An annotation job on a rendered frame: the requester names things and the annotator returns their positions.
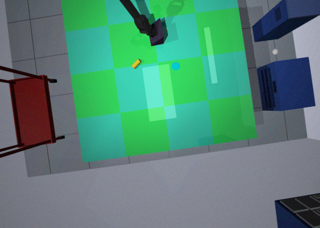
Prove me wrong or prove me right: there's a cyan circle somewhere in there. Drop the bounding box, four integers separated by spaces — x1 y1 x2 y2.
171 62 180 70

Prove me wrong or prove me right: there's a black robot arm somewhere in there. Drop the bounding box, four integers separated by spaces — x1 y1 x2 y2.
119 0 158 38

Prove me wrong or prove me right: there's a yellow cylinder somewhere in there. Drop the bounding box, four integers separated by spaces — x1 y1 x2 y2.
131 59 141 69

